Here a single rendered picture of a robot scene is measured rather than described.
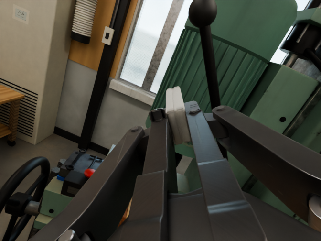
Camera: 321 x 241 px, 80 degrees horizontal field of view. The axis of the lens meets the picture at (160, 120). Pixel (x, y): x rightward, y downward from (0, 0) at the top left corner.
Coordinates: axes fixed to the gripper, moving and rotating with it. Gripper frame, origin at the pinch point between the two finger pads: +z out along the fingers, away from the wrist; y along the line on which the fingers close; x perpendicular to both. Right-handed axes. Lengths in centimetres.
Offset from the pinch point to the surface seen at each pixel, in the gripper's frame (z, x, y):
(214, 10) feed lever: 8.6, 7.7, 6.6
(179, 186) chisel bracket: 22.1, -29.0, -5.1
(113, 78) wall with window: 166, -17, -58
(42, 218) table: 17, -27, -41
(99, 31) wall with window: 168, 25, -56
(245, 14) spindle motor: 15.4, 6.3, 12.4
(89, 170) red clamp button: 22.0, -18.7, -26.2
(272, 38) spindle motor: 16.3, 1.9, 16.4
